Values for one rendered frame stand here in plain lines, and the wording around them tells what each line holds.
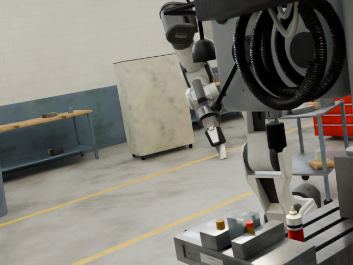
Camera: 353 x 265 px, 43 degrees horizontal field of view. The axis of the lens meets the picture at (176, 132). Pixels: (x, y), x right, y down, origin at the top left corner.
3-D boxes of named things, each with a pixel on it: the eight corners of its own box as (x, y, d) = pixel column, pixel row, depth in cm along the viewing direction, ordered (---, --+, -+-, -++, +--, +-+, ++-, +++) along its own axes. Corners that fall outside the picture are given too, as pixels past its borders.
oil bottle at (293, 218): (286, 246, 122) (281, 207, 120) (296, 241, 124) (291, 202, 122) (298, 250, 118) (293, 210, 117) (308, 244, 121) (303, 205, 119)
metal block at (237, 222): (229, 240, 111) (226, 216, 110) (246, 231, 115) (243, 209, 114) (245, 244, 107) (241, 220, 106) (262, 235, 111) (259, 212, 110)
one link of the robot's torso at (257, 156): (256, 169, 204) (251, 66, 205) (293, 170, 194) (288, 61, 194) (239, 172, 192) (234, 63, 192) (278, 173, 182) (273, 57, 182)
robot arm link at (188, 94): (191, 112, 170) (190, 102, 182) (214, 103, 168) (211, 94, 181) (185, 96, 168) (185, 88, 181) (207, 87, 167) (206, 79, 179)
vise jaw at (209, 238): (201, 246, 113) (198, 231, 113) (242, 225, 122) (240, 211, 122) (217, 251, 109) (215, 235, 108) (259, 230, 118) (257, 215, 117)
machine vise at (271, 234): (176, 260, 124) (169, 222, 122) (216, 240, 133) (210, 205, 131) (277, 301, 96) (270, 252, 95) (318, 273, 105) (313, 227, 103)
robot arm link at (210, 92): (199, 123, 170) (192, 101, 177) (226, 113, 169) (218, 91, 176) (190, 105, 161) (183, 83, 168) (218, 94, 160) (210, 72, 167)
